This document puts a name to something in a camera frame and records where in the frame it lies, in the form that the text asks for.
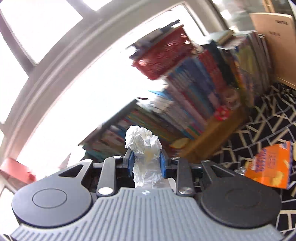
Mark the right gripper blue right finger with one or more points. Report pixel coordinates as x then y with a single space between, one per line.
168 167

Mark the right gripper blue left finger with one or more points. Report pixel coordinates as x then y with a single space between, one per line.
128 163

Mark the white tissue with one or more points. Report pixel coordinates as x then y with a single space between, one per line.
146 148

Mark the row of green red books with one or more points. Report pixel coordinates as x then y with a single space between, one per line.
111 144

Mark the row of blue books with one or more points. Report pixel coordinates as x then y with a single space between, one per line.
193 92

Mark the colourful picture books stack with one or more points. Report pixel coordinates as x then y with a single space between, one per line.
245 54

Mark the wooden book rack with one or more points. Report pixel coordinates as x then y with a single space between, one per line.
214 136

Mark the dark flat book on top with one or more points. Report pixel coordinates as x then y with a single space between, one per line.
133 114

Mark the red candy wrapper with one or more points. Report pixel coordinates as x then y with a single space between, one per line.
222 113

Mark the clear plastic wrapper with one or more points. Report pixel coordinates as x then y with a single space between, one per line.
243 169

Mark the small white jar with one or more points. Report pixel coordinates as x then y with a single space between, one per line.
232 98

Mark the red plastic basket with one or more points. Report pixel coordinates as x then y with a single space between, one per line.
164 53

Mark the black white patterned cloth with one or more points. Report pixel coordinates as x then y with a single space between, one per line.
271 121

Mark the orange potato sticks bag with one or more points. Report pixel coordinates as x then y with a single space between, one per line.
272 166

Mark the brown cardboard folder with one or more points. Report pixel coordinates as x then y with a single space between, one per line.
279 32

